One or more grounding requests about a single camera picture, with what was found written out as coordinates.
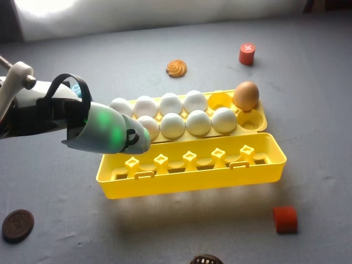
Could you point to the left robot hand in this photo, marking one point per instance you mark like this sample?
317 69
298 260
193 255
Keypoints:
99 129

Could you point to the brown egg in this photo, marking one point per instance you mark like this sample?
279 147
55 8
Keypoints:
246 95

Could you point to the yellow plastic egg box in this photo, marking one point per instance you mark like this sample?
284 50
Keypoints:
192 187

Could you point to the teal block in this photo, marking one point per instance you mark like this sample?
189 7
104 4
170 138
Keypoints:
75 89

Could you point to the grey table cloth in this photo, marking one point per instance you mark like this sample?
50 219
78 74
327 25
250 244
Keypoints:
55 192

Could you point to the swirl butter cookie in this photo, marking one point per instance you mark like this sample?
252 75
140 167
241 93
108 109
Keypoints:
177 68

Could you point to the white backdrop sheet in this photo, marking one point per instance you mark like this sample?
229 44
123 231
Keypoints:
137 13

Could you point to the round chocolate cookie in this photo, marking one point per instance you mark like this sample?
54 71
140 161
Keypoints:
17 225

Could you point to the red cylinder with white cross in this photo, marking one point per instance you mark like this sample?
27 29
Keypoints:
247 55

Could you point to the brown woven basket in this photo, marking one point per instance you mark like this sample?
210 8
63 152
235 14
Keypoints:
204 259

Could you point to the red arched block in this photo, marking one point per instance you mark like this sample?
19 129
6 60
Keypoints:
285 220

